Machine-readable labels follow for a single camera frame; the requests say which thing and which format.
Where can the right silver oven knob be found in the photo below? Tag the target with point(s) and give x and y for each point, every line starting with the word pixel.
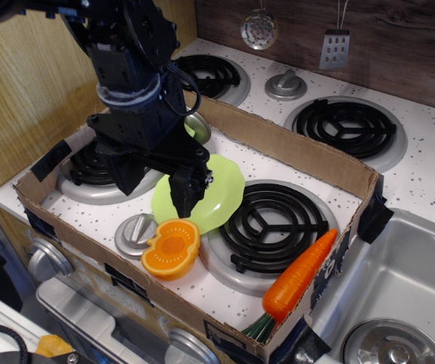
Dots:
pixel 184 347

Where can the hanging silver spatula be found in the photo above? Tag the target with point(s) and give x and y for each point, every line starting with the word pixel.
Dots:
pixel 336 41

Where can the silver stove knob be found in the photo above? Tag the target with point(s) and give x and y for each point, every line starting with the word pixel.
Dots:
pixel 285 87
pixel 132 235

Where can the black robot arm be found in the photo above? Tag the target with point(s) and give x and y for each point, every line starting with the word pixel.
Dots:
pixel 130 44

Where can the silver front stove knob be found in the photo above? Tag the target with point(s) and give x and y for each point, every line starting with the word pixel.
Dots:
pixel 132 235

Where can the front left black burner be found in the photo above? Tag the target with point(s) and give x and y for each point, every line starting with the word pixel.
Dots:
pixel 84 178

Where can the hanging silver strainer spoon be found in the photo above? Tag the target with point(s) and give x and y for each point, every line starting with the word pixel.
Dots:
pixel 259 28

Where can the silver back stove knob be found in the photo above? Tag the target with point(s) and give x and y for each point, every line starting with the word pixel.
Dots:
pixel 285 87

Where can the small silver metal pan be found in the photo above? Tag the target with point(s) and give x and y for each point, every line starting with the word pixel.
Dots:
pixel 197 128

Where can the back left black burner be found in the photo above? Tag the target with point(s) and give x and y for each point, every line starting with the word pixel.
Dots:
pixel 217 78

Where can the front right black burner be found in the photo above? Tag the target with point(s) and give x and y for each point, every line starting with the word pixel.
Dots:
pixel 274 224

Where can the light green plastic plate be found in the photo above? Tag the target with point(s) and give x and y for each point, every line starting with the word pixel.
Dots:
pixel 220 201

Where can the back right black burner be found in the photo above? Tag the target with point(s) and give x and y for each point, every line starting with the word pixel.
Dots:
pixel 360 128

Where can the yellow sponge piece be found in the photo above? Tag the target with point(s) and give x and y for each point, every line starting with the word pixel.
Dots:
pixel 52 345

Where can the silver oven door handle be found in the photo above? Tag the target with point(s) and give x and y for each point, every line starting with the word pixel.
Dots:
pixel 102 327

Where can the orange toy carrot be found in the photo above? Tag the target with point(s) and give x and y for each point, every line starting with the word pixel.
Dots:
pixel 285 293

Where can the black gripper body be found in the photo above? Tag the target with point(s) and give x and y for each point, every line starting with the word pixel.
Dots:
pixel 151 129

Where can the orange toy pumpkin half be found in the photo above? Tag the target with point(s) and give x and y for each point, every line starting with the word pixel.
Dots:
pixel 173 250

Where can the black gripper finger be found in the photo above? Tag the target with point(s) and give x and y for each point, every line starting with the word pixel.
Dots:
pixel 187 188
pixel 126 171

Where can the brown cardboard fence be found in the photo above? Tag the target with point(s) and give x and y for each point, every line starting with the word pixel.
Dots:
pixel 211 310

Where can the left silver oven knob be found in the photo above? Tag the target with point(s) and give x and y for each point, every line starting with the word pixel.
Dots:
pixel 47 262

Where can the silver oven knob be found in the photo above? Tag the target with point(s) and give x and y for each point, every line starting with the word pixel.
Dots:
pixel 47 262
pixel 184 347

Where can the silver toy sink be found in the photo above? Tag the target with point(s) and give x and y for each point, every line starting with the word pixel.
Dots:
pixel 392 278

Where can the black burner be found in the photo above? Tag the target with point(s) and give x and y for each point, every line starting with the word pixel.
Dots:
pixel 360 128
pixel 217 78
pixel 84 178
pixel 274 224

